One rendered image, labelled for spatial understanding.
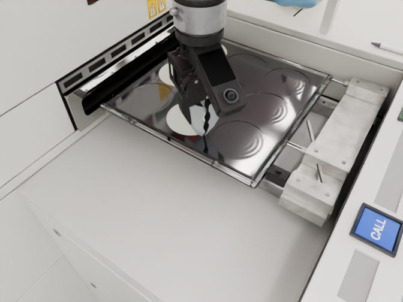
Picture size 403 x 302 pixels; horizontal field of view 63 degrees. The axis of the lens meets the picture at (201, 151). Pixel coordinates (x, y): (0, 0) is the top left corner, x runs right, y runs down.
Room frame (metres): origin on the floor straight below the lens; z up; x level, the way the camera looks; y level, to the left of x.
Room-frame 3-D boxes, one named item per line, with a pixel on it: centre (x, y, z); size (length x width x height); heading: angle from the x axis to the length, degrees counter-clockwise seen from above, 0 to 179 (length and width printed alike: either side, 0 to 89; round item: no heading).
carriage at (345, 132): (0.44, -0.27, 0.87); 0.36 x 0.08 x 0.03; 146
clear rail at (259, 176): (0.47, -0.19, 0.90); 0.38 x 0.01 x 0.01; 146
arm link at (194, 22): (0.45, 0.01, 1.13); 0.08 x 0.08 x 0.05
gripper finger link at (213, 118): (0.46, -0.01, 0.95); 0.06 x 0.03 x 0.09; 26
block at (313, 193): (0.31, -0.18, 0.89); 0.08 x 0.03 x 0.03; 56
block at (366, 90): (0.58, -0.36, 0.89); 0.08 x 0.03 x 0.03; 56
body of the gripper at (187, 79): (0.46, 0.01, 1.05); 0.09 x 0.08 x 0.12; 26
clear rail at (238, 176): (0.43, 0.06, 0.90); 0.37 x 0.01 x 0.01; 56
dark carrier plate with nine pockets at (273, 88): (0.58, -0.04, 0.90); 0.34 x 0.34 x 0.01; 56
